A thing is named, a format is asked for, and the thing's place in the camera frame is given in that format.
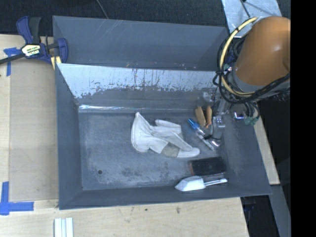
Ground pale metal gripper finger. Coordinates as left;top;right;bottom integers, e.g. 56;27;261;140
212;116;226;140

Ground white work glove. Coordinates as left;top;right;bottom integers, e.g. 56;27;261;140
130;111;201;158

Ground grey metal bin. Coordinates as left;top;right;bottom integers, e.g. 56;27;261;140
51;15;273;210

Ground white plastic scoop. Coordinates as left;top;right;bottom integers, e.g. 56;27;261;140
174;176;229;193

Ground black flat block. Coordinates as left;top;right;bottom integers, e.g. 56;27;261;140
189;157;228;178

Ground orange-handled pliers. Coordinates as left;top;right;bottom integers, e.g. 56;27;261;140
194;105;222;148

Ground clear tube with blue cap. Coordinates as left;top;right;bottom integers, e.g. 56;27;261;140
187;118;215;151

